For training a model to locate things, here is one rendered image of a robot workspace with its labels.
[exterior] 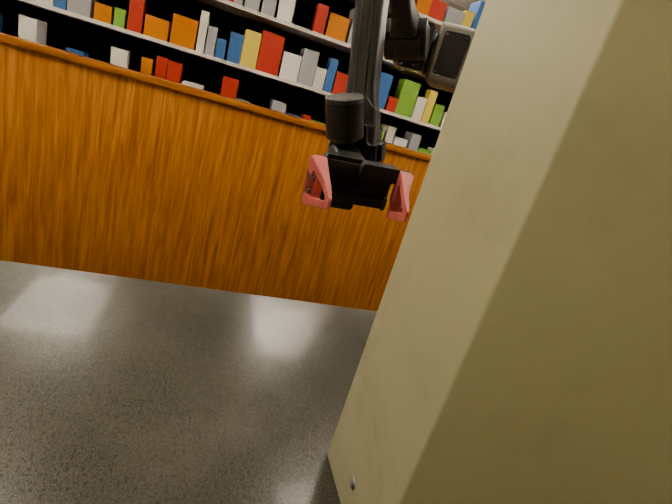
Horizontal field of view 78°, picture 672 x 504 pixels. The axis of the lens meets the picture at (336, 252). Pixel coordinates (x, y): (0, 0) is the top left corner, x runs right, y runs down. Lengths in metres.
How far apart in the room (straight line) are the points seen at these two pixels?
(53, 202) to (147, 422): 2.08
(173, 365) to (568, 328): 0.38
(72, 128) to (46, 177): 0.27
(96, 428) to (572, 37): 0.42
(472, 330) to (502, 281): 0.03
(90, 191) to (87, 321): 1.86
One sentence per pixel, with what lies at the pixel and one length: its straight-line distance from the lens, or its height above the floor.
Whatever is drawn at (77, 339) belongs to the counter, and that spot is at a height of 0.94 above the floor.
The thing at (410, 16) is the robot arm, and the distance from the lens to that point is 1.06.
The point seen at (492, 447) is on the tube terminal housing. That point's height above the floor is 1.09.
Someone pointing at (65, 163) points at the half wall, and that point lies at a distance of 2.38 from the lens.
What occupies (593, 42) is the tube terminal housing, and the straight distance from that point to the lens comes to 0.23.
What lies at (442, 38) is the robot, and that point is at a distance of 1.29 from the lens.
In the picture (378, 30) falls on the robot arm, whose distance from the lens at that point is 0.75.
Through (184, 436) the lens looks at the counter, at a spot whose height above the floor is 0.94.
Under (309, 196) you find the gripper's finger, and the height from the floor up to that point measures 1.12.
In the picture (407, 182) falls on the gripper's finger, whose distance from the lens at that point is 0.55.
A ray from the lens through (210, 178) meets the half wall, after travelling 2.28.
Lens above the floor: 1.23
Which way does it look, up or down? 18 degrees down
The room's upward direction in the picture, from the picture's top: 17 degrees clockwise
